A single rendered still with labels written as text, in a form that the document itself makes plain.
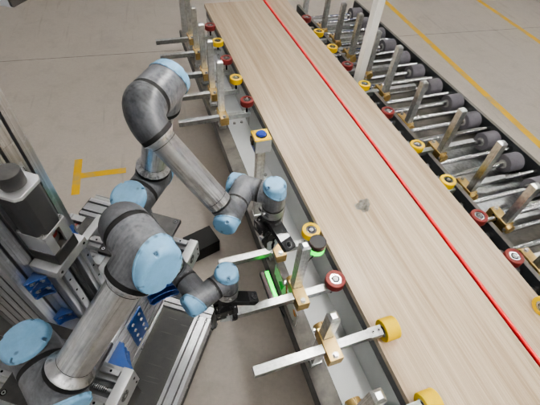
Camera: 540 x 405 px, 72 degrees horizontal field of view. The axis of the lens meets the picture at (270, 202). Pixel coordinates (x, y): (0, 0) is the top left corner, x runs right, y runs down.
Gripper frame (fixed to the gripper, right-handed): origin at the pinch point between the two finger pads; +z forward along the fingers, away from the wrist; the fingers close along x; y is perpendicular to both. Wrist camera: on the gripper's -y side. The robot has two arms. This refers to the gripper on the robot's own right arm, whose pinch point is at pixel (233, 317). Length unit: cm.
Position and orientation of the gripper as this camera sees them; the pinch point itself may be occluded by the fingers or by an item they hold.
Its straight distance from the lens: 150.4
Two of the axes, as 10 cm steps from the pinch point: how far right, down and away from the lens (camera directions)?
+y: -9.5, 1.9, -2.6
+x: 3.2, 7.3, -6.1
